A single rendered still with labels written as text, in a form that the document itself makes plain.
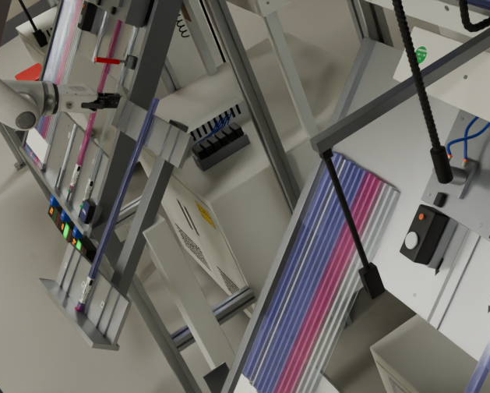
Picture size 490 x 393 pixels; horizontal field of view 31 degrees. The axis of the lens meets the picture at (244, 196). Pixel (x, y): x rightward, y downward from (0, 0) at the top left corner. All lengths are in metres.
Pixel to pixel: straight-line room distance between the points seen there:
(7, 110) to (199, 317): 0.66
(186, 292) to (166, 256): 0.12
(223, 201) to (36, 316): 1.26
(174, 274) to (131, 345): 1.01
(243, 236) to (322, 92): 0.51
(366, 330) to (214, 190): 0.67
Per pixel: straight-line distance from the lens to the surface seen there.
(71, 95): 2.17
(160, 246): 2.02
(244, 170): 2.41
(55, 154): 2.61
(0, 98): 2.06
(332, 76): 2.70
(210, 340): 2.21
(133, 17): 2.16
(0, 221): 4.15
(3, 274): 3.77
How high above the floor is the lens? 1.87
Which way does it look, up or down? 33 degrees down
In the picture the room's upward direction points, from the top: 24 degrees counter-clockwise
